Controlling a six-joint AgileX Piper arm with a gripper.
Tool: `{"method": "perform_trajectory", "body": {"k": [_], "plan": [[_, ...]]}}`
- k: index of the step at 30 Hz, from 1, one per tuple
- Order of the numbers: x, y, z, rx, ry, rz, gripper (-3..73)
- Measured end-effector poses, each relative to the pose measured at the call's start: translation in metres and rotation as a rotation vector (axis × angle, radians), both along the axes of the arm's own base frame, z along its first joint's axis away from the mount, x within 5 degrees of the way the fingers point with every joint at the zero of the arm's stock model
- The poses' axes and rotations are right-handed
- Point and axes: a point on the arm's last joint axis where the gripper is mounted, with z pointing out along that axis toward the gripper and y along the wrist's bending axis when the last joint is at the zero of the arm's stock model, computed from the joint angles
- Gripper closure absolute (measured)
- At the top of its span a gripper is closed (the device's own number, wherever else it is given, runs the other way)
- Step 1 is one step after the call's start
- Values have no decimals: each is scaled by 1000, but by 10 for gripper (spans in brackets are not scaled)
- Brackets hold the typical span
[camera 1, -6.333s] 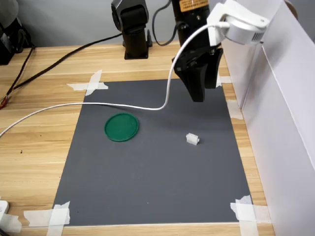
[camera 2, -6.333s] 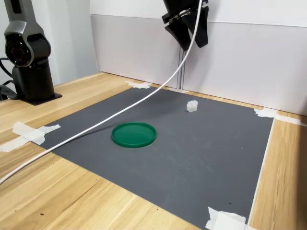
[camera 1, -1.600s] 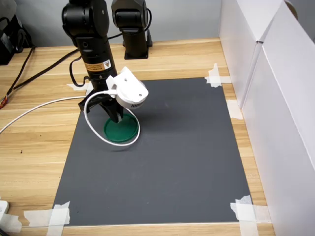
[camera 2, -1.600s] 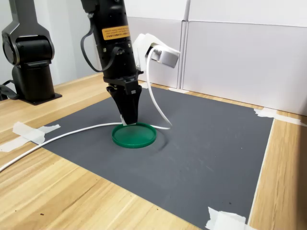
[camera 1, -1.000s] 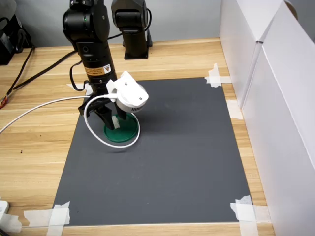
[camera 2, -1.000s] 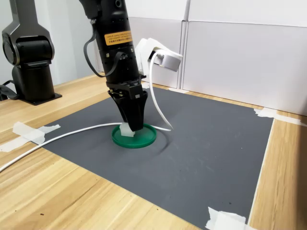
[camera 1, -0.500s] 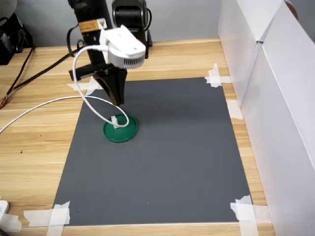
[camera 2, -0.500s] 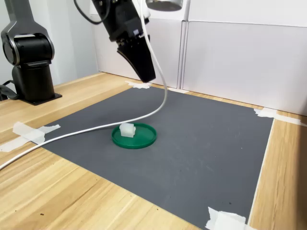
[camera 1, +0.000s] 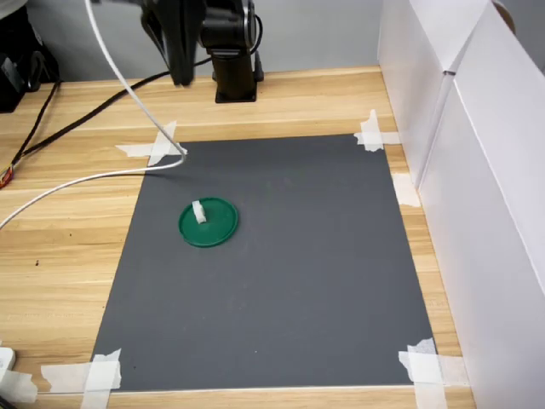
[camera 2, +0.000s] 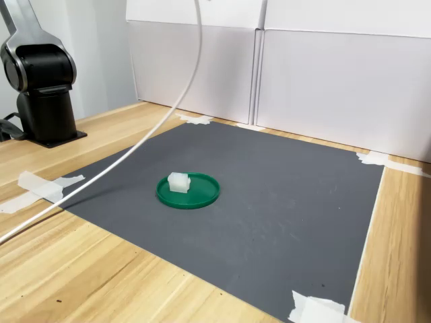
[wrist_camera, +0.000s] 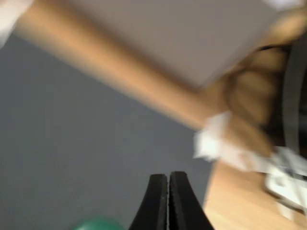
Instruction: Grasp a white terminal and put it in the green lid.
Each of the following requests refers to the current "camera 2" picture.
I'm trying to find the round green lid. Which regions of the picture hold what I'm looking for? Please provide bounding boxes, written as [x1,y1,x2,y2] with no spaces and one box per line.
[156,171,221,210]

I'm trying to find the white masking tape cross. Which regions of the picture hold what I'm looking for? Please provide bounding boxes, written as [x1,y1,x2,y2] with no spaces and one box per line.
[356,150,431,180]
[288,289,363,323]
[0,170,86,215]
[175,112,215,127]

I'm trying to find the white masking tape strip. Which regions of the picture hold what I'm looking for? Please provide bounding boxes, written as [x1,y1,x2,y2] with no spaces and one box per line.
[235,122,266,133]

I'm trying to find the dark grey mat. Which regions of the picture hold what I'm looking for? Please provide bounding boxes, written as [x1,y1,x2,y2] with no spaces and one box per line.
[45,120,386,323]

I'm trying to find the white partition panel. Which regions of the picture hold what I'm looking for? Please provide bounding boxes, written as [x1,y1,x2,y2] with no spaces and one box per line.
[255,0,431,164]
[126,0,263,125]

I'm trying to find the white camera cable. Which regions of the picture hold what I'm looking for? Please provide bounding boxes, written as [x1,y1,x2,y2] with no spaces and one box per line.
[0,0,203,245]

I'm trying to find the thick black cable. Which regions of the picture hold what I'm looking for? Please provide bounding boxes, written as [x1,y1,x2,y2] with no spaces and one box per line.
[0,112,27,143]

